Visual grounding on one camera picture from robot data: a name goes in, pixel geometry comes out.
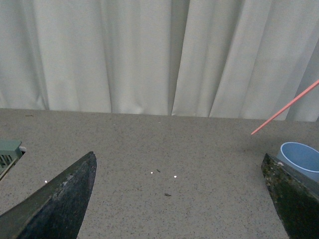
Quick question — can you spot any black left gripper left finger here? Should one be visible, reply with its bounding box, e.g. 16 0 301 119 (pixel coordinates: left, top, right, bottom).
0 152 97 239

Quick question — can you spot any white curtain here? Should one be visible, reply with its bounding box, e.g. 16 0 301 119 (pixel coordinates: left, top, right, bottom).
0 0 319 120

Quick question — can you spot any green plastic basket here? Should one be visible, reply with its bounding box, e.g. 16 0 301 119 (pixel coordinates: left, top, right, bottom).
0 139 26 180

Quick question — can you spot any pink chopstick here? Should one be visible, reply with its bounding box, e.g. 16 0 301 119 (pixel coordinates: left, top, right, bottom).
251 80 319 135

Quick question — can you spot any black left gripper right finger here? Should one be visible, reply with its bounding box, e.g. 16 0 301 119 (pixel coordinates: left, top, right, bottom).
261 154 319 239

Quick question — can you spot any blue plastic cup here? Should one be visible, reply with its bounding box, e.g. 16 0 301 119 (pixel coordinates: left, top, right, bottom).
277 142 319 182

